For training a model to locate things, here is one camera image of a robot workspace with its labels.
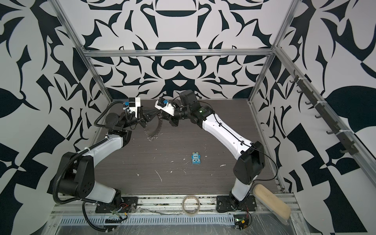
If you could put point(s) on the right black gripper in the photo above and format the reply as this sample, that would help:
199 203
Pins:
172 119

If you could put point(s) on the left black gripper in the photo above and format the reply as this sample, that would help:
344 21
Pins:
144 115

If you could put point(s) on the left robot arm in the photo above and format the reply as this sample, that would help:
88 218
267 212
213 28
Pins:
75 177

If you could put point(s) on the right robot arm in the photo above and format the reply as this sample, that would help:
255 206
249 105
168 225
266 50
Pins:
250 158

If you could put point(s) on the blue owl eraser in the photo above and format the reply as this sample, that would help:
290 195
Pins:
196 158

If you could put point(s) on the clear tape roll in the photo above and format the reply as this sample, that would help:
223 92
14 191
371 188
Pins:
191 205

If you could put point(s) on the green circuit board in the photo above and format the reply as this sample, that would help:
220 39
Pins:
241 223

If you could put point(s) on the beige foam pad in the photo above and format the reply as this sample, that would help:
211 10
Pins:
274 204

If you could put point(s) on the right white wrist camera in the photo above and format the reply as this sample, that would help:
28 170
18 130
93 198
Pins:
164 105

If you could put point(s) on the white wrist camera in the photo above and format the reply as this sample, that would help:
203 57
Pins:
132 106
164 105

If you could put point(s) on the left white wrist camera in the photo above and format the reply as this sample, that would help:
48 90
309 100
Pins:
132 106

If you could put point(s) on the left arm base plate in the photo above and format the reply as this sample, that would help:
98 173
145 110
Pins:
125 204

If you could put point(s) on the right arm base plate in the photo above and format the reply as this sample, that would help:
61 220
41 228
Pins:
226 203

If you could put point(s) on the white slotted cable duct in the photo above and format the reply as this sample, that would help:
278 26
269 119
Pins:
201 219

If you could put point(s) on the black wall hook rack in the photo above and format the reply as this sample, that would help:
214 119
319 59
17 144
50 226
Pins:
326 113

